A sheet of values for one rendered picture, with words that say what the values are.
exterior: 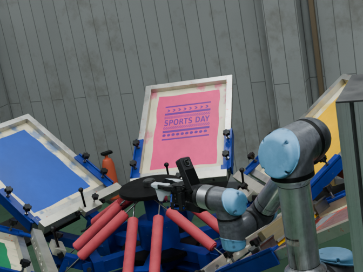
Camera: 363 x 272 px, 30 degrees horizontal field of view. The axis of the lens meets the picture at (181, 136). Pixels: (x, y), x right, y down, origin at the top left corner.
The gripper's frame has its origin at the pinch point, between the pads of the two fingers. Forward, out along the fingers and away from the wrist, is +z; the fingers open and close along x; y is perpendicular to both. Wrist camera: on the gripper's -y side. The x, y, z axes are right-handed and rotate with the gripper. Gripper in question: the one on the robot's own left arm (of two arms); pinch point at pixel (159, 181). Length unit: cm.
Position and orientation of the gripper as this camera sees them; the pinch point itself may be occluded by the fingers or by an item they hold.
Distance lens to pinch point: 222.4
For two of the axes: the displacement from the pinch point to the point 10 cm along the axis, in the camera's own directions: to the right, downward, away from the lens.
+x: 7.2, -1.7, 6.7
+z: -6.9, -0.7, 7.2
